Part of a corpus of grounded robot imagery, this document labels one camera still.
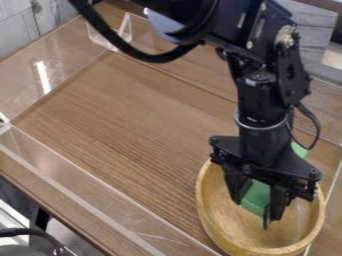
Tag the black table leg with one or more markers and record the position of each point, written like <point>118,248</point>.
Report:
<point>42,219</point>

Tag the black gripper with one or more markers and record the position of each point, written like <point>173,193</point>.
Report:
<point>244,154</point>

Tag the clear acrylic corner bracket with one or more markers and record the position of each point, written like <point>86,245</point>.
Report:
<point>124,31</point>

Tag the clear acrylic front wall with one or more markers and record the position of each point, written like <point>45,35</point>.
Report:
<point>113,221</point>

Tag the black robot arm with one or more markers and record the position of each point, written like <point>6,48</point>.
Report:
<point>257,40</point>

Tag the green rectangular block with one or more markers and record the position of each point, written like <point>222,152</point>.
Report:
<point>257,198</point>

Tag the brown wooden bowl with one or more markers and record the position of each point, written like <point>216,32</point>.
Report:
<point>236,229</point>

